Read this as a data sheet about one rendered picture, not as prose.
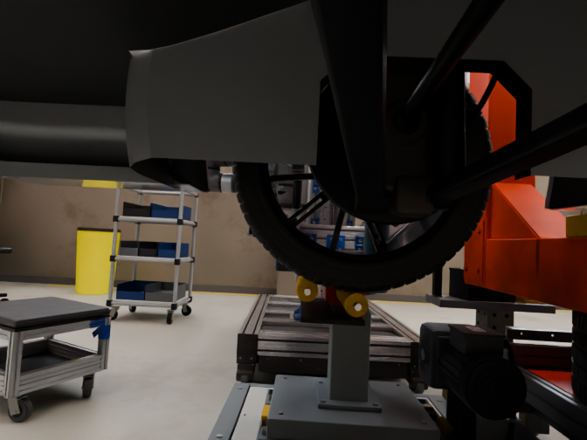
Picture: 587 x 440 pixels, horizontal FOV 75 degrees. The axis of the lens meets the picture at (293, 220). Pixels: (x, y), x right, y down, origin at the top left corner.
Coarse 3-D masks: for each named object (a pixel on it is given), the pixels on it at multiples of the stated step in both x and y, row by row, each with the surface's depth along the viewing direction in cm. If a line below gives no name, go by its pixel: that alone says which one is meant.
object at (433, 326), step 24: (432, 336) 111; (456, 336) 102; (480, 336) 96; (504, 336) 96; (432, 360) 110; (456, 360) 98; (480, 360) 91; (504, 360) 91; (432, 384) 110; (456, 384) 97; (480, 384) 90; (504, 384) 89; (456, 408) 116; (480, 408) 89; (504, 408) 89; (456, 432) 115; (480, 432) 96; (504, 432) 96
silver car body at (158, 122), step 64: (0, 0) 45; (64, 0) 44; (128, 0) 45; (192, 0) 48; (256, 0) 52; (448, 0) 55; (512, 0) 55; (576, 0) 55; (0, 64) 62; (64, 64) 61; (128, 64) 60; (192, 64) 55; (256, 64) 55; (320, 64) 55; (512, 64) 54; (576, 64) 54; (0, 128) 80; (64, 128) 80; (128, 128) 56; (192, 128) 55; (256, 128) 55
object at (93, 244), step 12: (84, 228) 382; (96, 228) 383; (84, 240) 383; (96, 240) 383; (108, 240) 390; (84, 252) 382; (96, 252) 384; (108, 252) 391; (84, 264) 382; (96, 264) 384; (108, 264) 392; (84, 276) 382; (96, 276) 384; (108, 276) 393; (84, 288) 382; (96, 288) 384
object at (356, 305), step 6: (336, 294) 114; (342, 294) 101; (348, 294) 95; (354, 294) 93; (360, 294) 93; (342, 300) 97; (348, 300) 92; (354, 300) 92; (360, 300) 92; (366, 300) 92; (348, 306) 92; (354, 306) 90; (360, 306) 90; (366, 306) 92; (348, 312) 92; (354, 312) 92; (360, 312) 92; (366, 312) 92
